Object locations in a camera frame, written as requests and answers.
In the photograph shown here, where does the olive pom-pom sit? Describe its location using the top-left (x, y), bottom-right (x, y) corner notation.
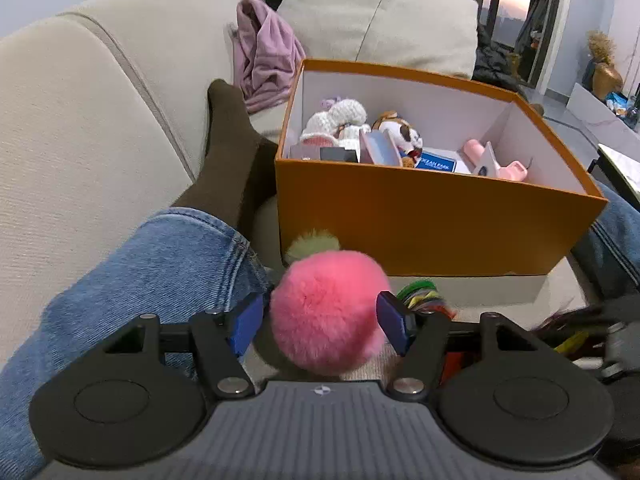
top-left (284, 229), bottom-right (342, 266)

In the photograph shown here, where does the brown chipmunk plush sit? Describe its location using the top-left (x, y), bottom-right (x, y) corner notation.
top-left (371, 111), bottom-right (424, 167)

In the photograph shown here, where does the pink pom-pom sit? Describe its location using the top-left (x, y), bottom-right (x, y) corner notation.
top-left (270, 249), bottom-right (392, 377)

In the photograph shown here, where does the blue tag card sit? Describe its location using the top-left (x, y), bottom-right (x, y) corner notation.
top-left (414, 152), bottom-right (458, 174)

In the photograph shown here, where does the black box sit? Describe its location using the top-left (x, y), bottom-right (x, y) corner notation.
top-left (319, 146), bottom-right (360, 164)

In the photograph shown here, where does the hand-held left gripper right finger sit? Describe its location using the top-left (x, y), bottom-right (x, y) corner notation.
top-left (376, 291), bottom-right (538, 397)

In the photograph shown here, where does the pink-edged box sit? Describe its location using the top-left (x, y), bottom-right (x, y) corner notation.
top-left (359, 129), bottom-right (404, 167)

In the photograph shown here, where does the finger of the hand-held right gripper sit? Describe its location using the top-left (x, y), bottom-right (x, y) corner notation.
top-left (537, 309), bottom-right (611, 335)

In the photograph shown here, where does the orange cardboard box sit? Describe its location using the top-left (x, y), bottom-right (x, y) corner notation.
top-left (274, 58), bottom-right (609, 277)

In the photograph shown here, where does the pink plastic toy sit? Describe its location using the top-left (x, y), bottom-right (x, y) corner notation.
top-left (461, 139), bottom-right (530, 182)

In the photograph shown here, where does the golden vase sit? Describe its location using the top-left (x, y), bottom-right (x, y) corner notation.
top-left (591, 61), bottom-right (624, 102)

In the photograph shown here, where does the black jacket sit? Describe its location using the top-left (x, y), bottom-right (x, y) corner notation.
top-left (472, 42), bottom-right (532, 92)

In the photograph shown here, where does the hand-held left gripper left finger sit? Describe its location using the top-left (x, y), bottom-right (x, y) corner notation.
top-left (102, 292), bottom-right (264, 397)

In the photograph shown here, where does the white bunny plush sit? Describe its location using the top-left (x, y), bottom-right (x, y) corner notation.
top-left (299, 96), bottom-right (372, 153)

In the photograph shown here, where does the person's leg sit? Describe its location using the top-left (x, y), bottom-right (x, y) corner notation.
top-left (0, 79), bottom-right (281, 480)
top-left (530, 102), bottom-right (640, 303)

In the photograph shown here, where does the multicoloured cord bundle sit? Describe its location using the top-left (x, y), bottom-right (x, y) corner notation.
top-left (397, 280), bottom-right (606, 378)

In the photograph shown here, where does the dried plant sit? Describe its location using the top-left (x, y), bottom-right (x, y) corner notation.
top-left (586, 29), bottom-right (619, 66)

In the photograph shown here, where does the white table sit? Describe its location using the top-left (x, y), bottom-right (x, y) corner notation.
top-left (587, 142), bottom-right (640, 197)

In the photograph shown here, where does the person's left leg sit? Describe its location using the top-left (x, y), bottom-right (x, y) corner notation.
top-left (0, 79), bottom-right (281, 480)

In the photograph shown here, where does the beige cushion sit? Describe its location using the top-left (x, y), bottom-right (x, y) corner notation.
top-left (276, 0), bottom-right (479, 80)

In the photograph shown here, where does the person's right leg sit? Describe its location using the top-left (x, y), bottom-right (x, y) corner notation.
top-left (530, 102), bottom-right (640, 303)

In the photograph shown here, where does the purple cloth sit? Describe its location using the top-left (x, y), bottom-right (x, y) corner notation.
top-left (229, 0), bottom-right (307, 114)

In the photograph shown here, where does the dark window frame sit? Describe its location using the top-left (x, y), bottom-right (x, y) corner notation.
top-left (475, 0), bottom-right (568, 88)

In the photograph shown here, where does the beige sofa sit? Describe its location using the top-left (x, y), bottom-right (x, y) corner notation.
top-left (0, 0), bottom-right (601, 376)

